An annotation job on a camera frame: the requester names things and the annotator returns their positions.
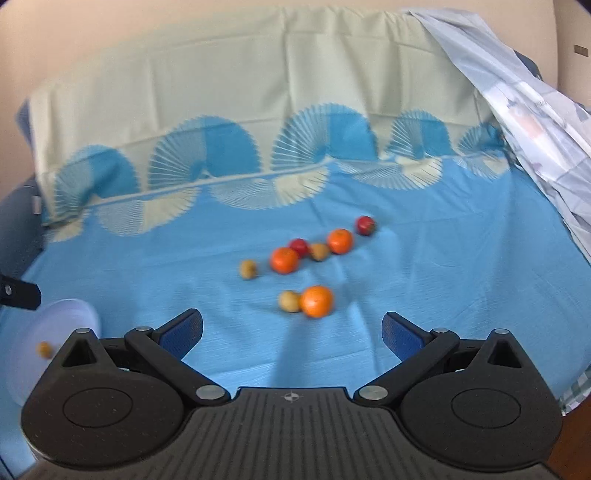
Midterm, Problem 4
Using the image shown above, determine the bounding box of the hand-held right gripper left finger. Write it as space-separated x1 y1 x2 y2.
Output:
41 308 232 406

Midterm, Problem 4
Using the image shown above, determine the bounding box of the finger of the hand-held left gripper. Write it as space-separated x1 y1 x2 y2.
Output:
0 272 41 310

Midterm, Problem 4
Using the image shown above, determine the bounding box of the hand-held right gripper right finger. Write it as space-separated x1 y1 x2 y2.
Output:
355 311 543 406

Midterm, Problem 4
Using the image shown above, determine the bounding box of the orange mandarin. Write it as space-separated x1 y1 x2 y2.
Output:
270 247 301 275
327 228 355 256
299 285 334 319

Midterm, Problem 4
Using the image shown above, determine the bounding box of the green checked cloth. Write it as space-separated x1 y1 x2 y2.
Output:
560 362 591 411

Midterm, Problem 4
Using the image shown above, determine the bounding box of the pale grey patterned blanket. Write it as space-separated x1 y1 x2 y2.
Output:
409 7 591 266

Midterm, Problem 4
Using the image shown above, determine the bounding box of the pale lavender plate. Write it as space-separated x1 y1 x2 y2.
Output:
2 298 101 407

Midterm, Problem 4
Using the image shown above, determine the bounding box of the blue fan-patterned bed sheet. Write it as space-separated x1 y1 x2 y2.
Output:
0 6 591 467

